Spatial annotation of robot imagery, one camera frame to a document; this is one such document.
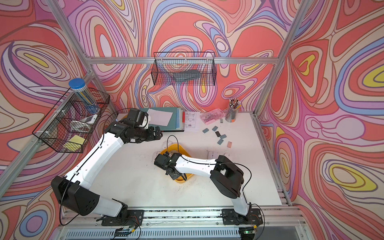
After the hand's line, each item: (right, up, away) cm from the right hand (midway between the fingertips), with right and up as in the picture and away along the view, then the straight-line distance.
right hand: (181, 172), depth 85 cm
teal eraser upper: (+23, +25, +25) cm, 42 cm away
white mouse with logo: (-13, +14, +14) cm, 23 cm away
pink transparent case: (+19, +34, +31) cm, 50 cm away
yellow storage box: (-1, +11, +10) cm, 15 cm away
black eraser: (+25, +21, +23) cm, 40 cm away
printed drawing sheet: (+6, +31, +30) cm, 43 cm away
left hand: (-12, +22, -7) cm, 26 cm away
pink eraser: (+32, +14, +17) cm, 39 cm away
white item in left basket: (-45, +30, -12) cm, 55 cm away
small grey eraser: (+29, +31, +30) cm, 52 cm away
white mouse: (+19, +8, +8) cm, 22 cm away
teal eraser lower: (+25, +16, +17) cm, 35 cm away
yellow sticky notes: (-45, +19, -22) cm, 53 cm away
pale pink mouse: (+29, +8, +8) cm, 31 cm away
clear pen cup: (+36, +42, +18) cm, 58 cm away
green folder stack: (-6, +30, +27) cm, 40 cm away
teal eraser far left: (+15, +24, +23) cm, 36 cm away
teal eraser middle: (+29, +20, +20) cm, 40 cm away
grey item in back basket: (+2, +59, +10) cm, 60 cm away
